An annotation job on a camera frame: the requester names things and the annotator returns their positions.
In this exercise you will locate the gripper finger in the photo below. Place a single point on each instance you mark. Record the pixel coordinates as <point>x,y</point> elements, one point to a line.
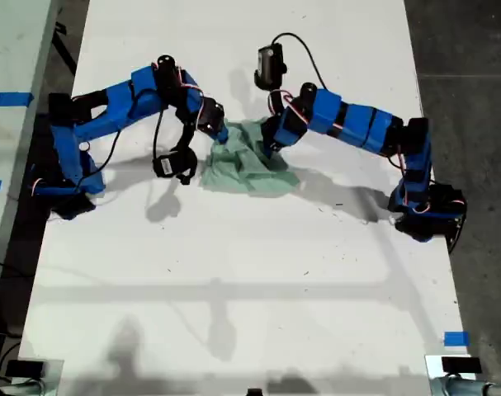
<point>226,134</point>
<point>219,137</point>
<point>275,150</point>

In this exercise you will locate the pale green T-shirt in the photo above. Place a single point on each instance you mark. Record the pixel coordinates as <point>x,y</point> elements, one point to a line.
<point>237,173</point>

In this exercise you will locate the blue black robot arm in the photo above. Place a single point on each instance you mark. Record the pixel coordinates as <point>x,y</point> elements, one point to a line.
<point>110,111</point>
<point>357,123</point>

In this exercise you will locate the black stand leg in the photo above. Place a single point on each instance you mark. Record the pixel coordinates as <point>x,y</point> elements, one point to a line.
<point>64,49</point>

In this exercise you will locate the long blue tape strip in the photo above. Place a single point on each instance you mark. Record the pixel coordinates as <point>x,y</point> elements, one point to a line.
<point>6,100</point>

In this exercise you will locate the pale side table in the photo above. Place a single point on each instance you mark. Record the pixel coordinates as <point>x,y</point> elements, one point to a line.
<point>10,49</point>

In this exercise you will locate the small black object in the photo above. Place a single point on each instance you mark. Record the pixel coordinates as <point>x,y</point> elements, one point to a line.
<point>254,392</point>

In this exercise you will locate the square blue tape piece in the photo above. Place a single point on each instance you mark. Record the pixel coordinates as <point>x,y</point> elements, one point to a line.
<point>456,339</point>

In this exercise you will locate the small black box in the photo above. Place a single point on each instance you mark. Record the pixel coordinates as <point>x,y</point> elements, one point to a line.
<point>25,368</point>
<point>460,365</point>

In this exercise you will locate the grey metal tube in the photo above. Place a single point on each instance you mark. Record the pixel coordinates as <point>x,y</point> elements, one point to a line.
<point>464,389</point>
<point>23,389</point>

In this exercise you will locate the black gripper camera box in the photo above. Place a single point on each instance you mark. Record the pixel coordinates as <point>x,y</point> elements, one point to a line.
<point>270,66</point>
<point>169,165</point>

